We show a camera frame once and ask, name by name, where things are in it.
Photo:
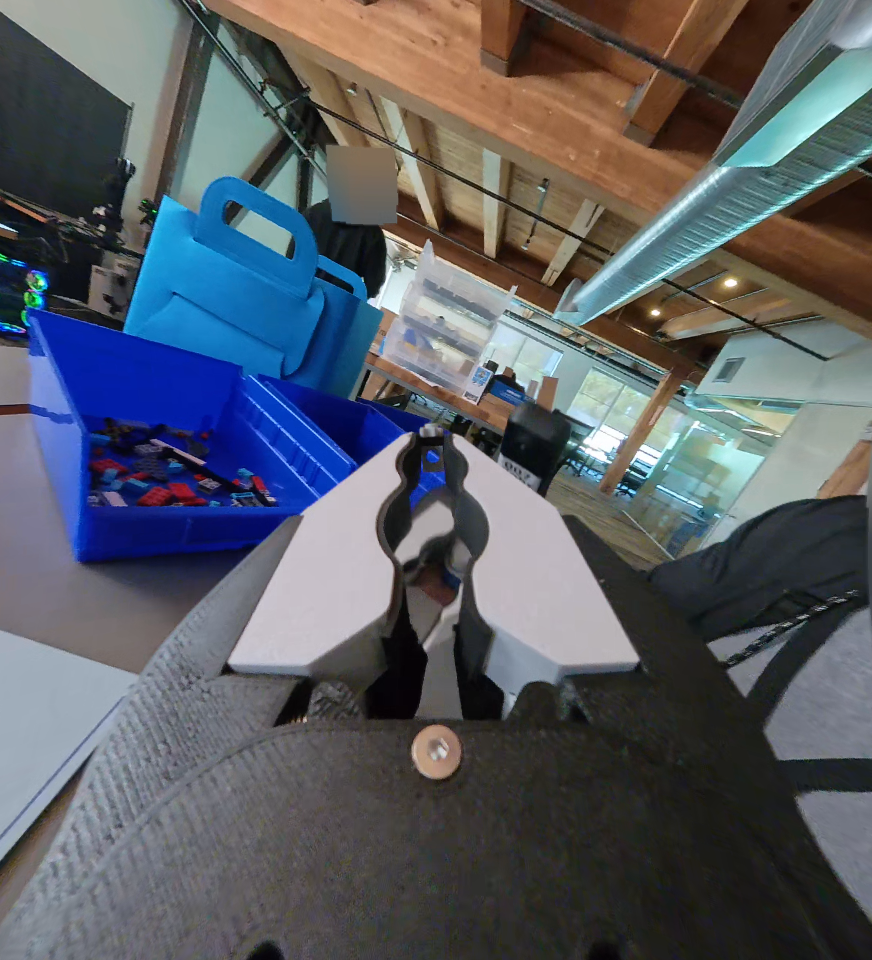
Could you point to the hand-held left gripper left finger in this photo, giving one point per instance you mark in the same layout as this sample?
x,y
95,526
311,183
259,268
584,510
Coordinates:
x,y
316,592

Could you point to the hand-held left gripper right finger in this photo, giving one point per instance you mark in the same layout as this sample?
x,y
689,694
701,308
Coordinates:
x,y
548,600

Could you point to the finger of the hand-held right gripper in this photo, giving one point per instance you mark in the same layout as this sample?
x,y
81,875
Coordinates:
x,y
422,541

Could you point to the small grey toy brick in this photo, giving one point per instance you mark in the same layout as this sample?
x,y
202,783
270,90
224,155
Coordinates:
x,y
430,433

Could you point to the grey desk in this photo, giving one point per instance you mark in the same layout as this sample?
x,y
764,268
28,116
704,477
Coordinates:
x,y
31,525

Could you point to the person's right hand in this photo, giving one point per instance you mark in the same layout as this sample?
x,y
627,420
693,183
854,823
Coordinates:
x,y
430,581

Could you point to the wooden table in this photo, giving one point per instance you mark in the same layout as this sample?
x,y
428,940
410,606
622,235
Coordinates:
x,y
436,394

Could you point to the blue plastic bin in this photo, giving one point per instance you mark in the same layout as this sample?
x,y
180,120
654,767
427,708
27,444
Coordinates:
x,y
346,427
143,390

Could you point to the clear plastic drawer unit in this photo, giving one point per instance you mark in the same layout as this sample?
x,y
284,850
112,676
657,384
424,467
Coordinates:
x,y
443,315

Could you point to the pile of loose toy bricks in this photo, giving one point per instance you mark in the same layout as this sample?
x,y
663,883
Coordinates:
x,y
173,487

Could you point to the blue felt bag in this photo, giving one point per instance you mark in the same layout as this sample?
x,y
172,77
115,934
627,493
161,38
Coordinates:
x,y
203,300
346,337

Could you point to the building instruction booklet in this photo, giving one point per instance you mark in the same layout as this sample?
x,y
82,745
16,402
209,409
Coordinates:
x,y
23,712

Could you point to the person's grey sweatshirt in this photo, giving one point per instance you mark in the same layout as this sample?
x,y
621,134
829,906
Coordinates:
x,y
855,720

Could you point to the dark fabric panel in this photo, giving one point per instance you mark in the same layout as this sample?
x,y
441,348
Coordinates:
x,y
31,112

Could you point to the wooden support post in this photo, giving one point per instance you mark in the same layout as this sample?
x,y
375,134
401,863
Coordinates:
x,y
642,427

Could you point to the wall air vent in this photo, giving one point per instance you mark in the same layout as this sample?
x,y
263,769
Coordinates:
x,y
732,371

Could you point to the silver spiral air duct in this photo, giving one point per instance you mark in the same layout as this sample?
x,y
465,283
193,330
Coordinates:
x,y
743,195

